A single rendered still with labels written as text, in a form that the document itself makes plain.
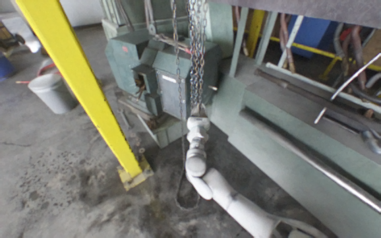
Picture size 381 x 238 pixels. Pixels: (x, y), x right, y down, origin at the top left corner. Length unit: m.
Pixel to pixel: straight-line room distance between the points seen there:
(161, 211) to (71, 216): 0.61
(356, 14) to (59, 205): 1.91
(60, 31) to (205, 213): 1.19
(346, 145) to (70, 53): 1.21
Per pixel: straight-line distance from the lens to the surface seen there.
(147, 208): 1.22
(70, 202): 1.48
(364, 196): 1.02
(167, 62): 0.88
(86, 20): 6.67
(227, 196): 0.49
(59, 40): 0.69
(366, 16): 0.87
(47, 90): 2.14
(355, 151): 0.99
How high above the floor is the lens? 1.15
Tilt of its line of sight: 44 degrees down
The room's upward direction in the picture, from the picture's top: straight up
